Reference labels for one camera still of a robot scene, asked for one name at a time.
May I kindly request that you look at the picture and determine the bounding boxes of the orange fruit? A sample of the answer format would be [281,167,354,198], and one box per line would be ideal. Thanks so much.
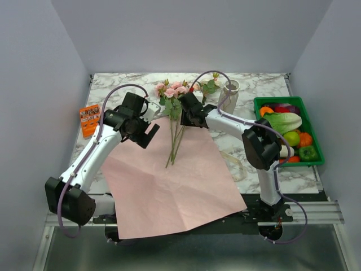
[259,107,274,117]

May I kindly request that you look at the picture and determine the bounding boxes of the white ceramic vase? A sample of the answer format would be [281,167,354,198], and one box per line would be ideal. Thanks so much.
[218,80,240,114]

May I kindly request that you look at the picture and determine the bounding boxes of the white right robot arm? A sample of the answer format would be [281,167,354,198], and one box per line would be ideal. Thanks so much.
[179,93,284,221]

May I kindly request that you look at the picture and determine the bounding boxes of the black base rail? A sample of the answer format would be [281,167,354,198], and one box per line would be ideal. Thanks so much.
[93,193,294,241]

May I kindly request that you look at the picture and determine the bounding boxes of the orange mini pumpkin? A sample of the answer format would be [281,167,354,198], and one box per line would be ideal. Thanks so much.
[298,132,313,148]

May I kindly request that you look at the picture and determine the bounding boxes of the green plastic crate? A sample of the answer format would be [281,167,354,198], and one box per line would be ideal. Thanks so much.
[253,96,325,168]

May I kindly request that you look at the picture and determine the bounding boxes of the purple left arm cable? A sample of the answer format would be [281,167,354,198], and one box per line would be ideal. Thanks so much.
[57,84,149,246]

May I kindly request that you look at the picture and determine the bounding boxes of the pink wrapping paper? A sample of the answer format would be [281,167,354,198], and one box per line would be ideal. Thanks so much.
[101,117,246,239]

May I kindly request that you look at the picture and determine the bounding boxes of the pink flower bouquet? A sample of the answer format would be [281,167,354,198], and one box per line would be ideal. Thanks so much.
[155,72,222,167]

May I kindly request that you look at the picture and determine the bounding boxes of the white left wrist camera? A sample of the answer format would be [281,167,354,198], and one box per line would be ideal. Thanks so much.
[141,102,161,123]

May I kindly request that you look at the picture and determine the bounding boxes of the green lettuce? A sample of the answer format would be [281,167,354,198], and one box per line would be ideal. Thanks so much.
[262,112,302,135]

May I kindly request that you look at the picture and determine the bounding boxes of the red purple vegetables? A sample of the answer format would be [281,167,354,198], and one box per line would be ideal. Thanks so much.
[262,103,301,115]

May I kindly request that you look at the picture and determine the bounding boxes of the green apple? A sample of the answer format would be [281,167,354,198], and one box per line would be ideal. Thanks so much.
[283,131,301,147]

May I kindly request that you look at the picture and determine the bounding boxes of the cream ribbon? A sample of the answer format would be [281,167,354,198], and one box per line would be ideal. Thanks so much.
[219,151,247,182]

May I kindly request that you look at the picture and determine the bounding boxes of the green bell pepper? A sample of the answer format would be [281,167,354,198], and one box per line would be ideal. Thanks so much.
[298,145,319,162]

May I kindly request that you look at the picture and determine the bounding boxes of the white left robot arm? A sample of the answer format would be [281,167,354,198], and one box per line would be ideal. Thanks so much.
[45,93,161,226]

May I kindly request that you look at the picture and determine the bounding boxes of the orange cardboard box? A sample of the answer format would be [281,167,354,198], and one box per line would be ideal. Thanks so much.
[79,104,101,138]

